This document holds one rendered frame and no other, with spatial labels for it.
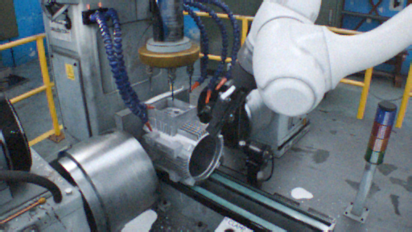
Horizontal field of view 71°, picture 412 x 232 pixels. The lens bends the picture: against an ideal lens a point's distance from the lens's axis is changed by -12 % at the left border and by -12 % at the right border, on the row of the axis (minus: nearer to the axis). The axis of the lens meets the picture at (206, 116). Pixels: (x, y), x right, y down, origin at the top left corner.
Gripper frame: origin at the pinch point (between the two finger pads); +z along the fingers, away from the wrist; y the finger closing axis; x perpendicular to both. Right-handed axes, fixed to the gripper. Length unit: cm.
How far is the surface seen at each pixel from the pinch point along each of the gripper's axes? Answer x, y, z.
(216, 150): 0.5, -13.2, 20.9
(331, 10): -64, -316, 45
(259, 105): -1.7, -34.2, 11.3
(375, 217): 56, -38, 12
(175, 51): -22.4, -3.0, -5.1
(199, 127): -5.9, -6.1, 11.9
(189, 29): -316, -446, 294
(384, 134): 34.2, -33.4, -14.5
